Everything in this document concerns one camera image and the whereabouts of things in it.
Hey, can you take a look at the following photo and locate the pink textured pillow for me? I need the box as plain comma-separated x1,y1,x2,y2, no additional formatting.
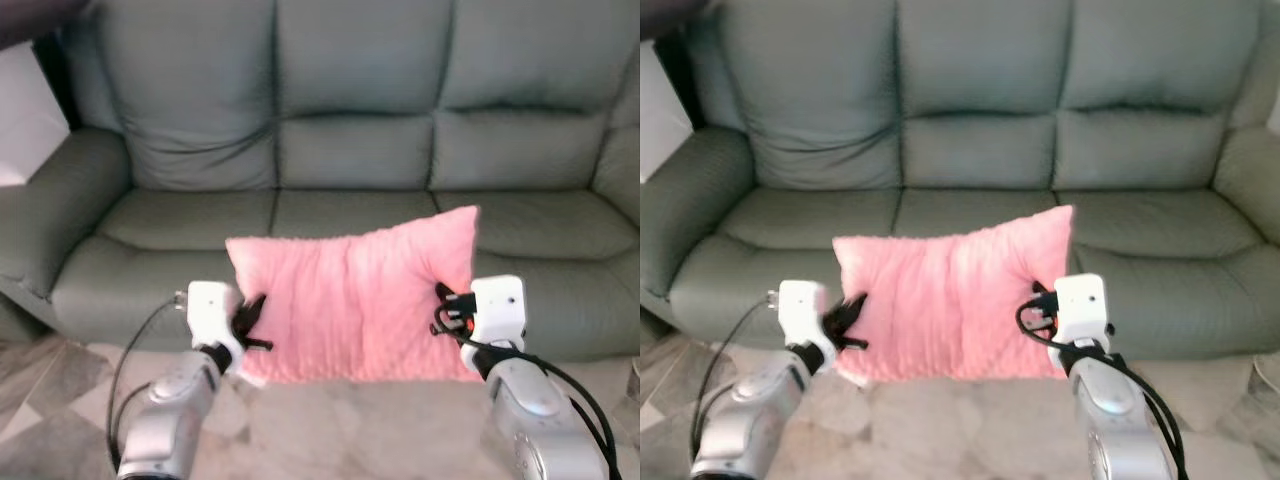
225,205,483,386
832,205,1076,386

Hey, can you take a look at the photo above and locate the green leather sofa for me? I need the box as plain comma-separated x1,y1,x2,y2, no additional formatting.
640,0,1280,363
0,0,640,363

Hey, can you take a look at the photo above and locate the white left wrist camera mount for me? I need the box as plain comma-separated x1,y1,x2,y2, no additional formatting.
186,281,246,373
777,280,833,371

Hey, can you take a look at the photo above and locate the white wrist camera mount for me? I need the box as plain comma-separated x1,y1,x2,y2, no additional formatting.
186,281,246,373
470,276,528,351
777,280,833,371
1053,273,1112,347

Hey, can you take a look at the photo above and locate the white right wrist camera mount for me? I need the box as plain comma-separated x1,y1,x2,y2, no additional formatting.
470,276,528,351
1053,273,1112,347

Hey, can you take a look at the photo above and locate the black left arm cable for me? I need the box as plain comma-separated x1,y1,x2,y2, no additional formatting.
106,296,189,471
689,296,779,466

